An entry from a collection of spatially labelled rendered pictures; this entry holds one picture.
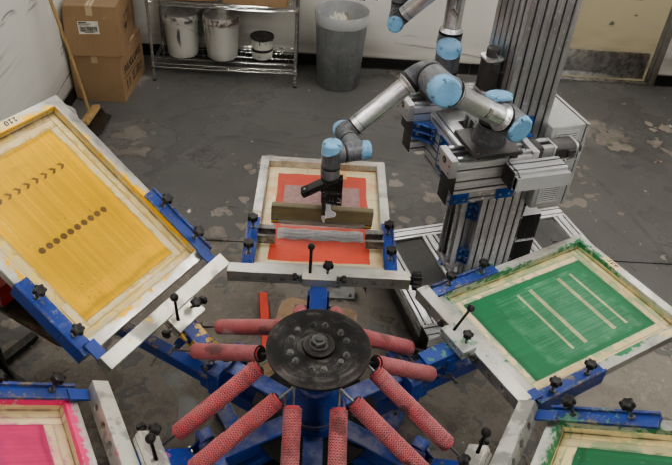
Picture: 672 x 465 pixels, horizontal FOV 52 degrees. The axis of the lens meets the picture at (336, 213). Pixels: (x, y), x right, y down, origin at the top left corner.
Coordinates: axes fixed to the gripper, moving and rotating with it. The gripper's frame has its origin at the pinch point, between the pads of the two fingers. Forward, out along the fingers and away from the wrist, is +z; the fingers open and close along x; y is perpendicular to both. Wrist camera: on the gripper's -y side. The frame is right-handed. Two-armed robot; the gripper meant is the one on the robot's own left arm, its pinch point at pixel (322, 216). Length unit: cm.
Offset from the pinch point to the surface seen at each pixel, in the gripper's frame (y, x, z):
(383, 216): 26.4, 15.2, 10.2
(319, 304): 0.3, -44.4, 4.8
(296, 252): -9.6, -7.2, 13.4
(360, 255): 16.3, -7.0, 13.5
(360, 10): 27, 347, 49
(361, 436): 14, -96, 7
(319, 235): -0.6, 3.4, 12.7
